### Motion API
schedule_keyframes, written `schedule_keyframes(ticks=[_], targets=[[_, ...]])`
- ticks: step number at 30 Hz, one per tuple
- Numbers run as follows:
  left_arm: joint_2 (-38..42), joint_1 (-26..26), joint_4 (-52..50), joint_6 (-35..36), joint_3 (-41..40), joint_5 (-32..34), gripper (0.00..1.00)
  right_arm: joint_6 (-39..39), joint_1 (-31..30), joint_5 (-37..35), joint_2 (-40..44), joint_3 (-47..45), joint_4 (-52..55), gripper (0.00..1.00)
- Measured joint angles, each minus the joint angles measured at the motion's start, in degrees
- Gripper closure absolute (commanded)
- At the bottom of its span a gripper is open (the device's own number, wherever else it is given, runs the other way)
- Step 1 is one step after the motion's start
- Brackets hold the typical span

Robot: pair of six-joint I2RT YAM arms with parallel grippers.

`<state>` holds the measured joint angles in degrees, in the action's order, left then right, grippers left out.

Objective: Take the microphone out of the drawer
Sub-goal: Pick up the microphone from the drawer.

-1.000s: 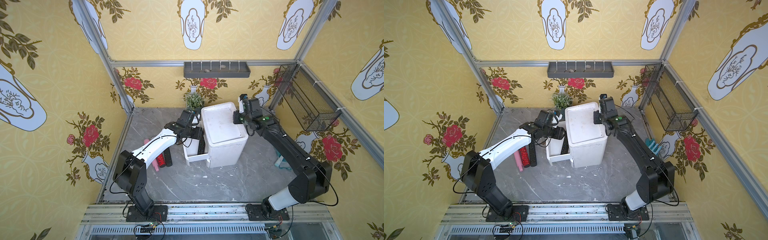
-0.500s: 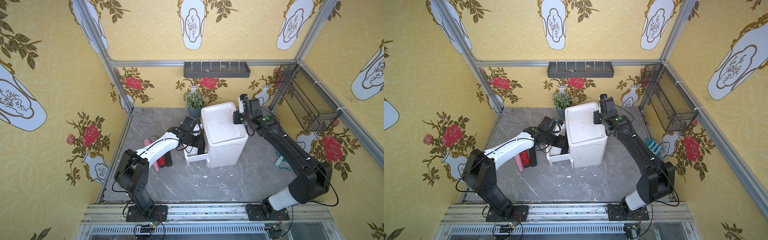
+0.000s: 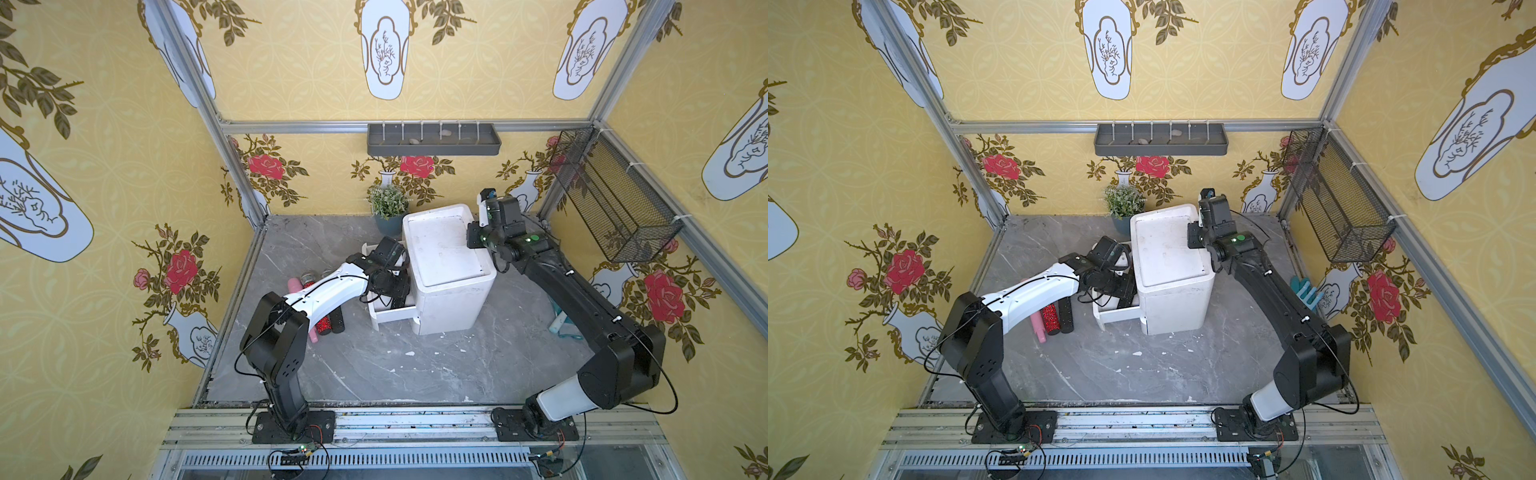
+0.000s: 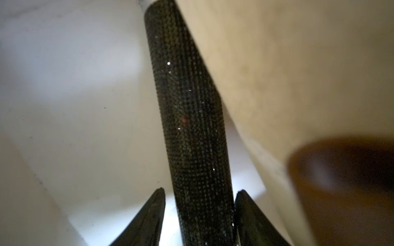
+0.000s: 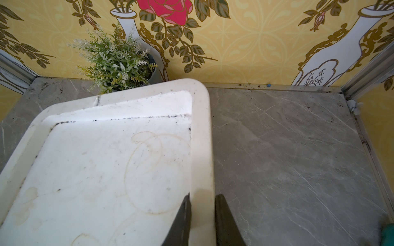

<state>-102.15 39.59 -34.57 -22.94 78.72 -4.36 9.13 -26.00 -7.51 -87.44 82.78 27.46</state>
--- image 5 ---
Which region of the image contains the small potted green plant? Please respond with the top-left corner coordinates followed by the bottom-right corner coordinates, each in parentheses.
top-left (70, 25), bottom-right (161, 94)

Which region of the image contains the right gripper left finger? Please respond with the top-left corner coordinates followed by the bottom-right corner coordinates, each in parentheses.
top-left (162, 194), bottom-right (192, 246)

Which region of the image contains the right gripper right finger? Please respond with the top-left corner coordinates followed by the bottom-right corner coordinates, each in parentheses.
top-left (215, 194), bottom-right (246, 246)

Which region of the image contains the white drawer cabinet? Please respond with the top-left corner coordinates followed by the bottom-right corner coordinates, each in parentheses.
top-left (1, 79), bottom-right (216, 246)

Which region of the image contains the teal plastic rack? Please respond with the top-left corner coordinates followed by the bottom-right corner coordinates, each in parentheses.
top-left (380, 223), bottom-right (394, 246)

